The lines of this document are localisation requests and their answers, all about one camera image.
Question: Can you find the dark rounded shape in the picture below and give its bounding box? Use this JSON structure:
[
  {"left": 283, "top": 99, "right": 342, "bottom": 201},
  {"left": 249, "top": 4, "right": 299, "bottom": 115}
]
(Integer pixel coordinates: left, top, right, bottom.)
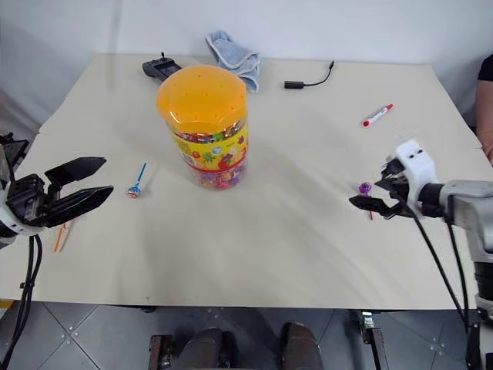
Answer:
[{"left": 280, "top": 321, "right": 324, "bottom": 370}]

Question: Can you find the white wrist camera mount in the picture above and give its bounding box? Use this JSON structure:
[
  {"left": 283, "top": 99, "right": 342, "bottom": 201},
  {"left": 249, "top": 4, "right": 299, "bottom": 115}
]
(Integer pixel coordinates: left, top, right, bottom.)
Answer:
[
  {"left": 386, "top": 139, "right": 439, "bottom": 202},
  {"left": 0, "top": 190, "right": 44, "bottom": 237}
]

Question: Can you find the light blue towel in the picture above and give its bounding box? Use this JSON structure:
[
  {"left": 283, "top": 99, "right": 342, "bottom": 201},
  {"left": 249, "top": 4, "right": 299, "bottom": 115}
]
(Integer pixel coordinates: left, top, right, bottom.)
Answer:
[{"left": 204, "top": 29, "right": 263, "bottom": 94}]

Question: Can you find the person in black shirt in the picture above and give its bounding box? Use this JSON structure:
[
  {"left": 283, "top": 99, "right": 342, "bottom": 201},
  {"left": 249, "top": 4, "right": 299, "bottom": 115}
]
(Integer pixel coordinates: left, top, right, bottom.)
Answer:
[{"left": 473, "top": 52, "right": 493, "bottom": 167}]

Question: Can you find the purple wrapped lollipop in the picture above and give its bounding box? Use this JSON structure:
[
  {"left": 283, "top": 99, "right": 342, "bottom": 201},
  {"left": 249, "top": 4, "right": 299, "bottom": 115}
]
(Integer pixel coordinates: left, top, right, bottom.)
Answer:
[{"left": 357, "top": 181, "right": 376, "bottom": 221}]

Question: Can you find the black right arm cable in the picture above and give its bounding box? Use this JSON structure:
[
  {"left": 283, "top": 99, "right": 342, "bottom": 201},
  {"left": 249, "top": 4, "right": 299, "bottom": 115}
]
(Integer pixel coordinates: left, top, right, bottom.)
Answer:
[{"left": 406, "top": 202, "right": 479, "bottom": 336}]

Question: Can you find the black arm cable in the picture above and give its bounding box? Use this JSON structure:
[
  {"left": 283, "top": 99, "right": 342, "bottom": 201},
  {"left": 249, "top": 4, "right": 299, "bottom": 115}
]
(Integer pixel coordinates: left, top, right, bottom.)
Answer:
[
  {"left": 0, "top": 234, "right": 43, "bottom": 370},
  {"left": 406, "top": 202, "right": 479, "bottom": 336}
]

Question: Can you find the blue stick lollipop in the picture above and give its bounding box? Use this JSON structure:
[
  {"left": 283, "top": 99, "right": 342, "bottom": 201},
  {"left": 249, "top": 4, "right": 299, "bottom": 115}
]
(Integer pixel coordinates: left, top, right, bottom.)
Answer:
[{"left": 127, "top": 162, "right": 148, "bottom": 200}]

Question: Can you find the orange perforated jar lid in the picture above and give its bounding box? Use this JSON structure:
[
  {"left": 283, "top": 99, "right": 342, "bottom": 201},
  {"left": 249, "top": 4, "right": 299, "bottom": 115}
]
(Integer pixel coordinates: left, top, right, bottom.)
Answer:
[{"left": 155, "top": 64, "right": 248, "bottom": 135}]

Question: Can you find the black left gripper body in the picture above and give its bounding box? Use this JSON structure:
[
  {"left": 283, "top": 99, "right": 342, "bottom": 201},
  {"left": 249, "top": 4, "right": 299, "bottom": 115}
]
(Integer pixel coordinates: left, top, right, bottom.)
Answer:
[{"left": 5, "top": 173, "right": 50, "bottom": 232}]

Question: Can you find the rusty metal table bracket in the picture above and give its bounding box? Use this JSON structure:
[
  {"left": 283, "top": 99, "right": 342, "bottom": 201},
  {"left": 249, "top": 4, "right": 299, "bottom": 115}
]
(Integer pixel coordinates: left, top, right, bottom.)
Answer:
[
  {"left": 148, "top": 333, "right": 175, "bottom": 370},
  {"left": 356, "top": 309, "right": 391, "bottom": 370}
]

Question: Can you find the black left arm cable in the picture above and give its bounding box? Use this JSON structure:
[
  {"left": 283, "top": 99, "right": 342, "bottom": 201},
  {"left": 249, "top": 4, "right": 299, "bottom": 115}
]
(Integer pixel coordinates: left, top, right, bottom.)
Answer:
[{"left": 0, "top": 234, "right": 43, "bottom": 370}]

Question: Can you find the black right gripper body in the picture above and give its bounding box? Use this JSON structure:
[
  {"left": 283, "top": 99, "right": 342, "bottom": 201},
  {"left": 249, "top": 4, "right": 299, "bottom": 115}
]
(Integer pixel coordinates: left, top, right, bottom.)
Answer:
[{"left": 378, "top": 157, "right": 411, "bottom": 202}]

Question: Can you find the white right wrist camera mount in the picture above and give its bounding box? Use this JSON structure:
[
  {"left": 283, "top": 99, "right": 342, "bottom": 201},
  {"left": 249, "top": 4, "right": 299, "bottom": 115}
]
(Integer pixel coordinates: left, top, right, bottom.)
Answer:
[{"left": 386, "top": 139, "right": 439, "bottom": 202}]

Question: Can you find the black stand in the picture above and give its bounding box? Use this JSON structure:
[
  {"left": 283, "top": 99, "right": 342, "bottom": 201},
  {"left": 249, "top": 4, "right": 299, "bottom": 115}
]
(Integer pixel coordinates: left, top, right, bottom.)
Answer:
[{"left": 0, "top": 132, "right": 30, "bottom": 183}]

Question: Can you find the black adapter cable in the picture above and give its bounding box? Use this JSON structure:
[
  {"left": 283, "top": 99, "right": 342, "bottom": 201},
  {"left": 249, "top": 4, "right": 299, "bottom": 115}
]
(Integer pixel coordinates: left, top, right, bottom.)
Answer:
[{"left": 283, "top": 59, "right": 336, "bottom": 91}]

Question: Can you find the clear plastic lollipop jar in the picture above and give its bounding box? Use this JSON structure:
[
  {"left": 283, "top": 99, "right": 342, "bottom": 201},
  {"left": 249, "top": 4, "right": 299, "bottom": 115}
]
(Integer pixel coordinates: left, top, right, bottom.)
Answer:
[{"left": 165, "top": 118, "right": 249, "bottom": 191}]

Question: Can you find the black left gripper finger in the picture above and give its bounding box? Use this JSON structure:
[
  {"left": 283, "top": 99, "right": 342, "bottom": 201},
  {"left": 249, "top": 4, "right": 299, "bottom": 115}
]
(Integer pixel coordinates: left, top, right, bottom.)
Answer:
[
  {"left": 41, "top": 185, "right": 115, "bottom": 229},
  {"left": 43, "top": 156, "right": 108, "bottom": 200}
]

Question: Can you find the black remote controller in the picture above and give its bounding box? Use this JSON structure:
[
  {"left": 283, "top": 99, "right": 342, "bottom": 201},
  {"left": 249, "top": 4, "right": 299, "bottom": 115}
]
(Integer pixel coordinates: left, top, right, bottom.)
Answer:
[{"left": 142, "top": 51, "right": 184, "bottom": 82}]

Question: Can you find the orange stick lollipop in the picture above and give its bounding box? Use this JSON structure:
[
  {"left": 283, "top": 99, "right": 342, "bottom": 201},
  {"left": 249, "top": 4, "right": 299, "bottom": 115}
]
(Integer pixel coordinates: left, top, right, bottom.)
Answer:
[{"left": 52, "top": 220, "right": 75, "bottom": 254}]

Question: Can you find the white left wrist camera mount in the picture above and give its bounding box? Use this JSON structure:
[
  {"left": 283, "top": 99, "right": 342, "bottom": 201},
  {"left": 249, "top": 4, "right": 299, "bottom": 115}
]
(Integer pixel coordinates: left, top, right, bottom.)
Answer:
[{"left": 0, "top": 190, "right": 44, "bottom": 237}]

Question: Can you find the red and white marker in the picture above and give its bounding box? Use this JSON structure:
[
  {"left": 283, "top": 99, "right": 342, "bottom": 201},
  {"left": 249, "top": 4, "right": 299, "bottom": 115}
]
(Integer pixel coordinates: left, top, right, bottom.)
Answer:
[{"left": 361, "top": 103, "right": 395, "bottom": 129}]

